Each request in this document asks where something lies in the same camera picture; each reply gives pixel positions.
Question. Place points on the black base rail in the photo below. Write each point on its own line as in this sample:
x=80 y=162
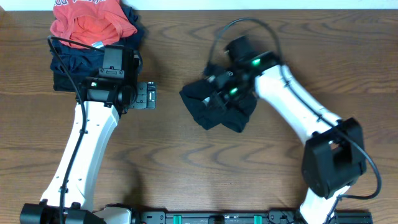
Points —
x=214 y=218

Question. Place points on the black t-shirt white logo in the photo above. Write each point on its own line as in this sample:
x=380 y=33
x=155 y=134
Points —
x=194 y=97

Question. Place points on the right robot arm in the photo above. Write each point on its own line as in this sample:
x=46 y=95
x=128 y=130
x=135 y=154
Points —
x=333 y=158

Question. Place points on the red folded t-shirt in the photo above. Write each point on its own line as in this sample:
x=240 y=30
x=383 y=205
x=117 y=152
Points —
x=89 y=22

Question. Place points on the navy folded t-shirt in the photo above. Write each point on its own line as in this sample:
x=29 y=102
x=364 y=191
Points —
x=84 y=62

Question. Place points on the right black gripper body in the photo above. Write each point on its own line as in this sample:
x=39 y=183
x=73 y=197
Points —
x=216 y=88

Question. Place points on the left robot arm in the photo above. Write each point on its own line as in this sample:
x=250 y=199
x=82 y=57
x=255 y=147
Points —
x=102 y=100

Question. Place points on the black folded t-shirt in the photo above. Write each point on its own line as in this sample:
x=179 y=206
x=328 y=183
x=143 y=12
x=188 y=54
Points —
x=62 y=83

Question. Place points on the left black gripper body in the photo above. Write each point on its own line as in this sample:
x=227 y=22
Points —
x=144 y=95

